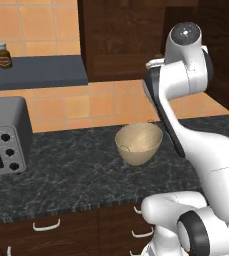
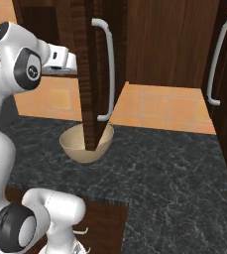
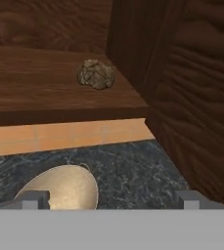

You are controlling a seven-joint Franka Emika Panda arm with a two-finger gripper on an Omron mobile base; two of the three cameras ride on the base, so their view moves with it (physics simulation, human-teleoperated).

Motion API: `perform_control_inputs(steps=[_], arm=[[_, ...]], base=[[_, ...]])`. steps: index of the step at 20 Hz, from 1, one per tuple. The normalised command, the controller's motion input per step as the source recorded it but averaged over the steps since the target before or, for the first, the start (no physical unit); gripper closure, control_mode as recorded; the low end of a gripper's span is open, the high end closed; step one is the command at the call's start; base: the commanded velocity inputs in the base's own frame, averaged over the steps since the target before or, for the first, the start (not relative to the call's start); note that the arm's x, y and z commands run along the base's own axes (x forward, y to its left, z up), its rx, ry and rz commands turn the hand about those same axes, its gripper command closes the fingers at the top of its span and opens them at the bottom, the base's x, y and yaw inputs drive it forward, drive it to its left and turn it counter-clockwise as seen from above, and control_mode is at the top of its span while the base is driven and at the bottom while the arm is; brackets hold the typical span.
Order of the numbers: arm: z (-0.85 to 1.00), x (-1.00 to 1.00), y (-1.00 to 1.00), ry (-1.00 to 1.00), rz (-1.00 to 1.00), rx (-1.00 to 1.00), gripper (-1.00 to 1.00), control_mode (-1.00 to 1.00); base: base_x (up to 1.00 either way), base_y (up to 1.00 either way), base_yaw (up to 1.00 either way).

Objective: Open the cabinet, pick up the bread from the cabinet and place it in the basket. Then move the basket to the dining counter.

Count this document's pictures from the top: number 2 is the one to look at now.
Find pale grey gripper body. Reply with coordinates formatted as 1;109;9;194
42;52;79;76

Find tan round basket bowl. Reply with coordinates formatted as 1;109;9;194
58;122;115;165

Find brown wooden base cabinet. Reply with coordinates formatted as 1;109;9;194
4;187;130;254

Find white cabinet door handle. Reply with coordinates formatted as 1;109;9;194
90;17;116;123
206;12;227;107

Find brown wooden wall cabinet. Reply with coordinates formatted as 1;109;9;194
11;0;221;89

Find white drawer handle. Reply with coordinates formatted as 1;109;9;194
79;245;92;254
72;226;90;236

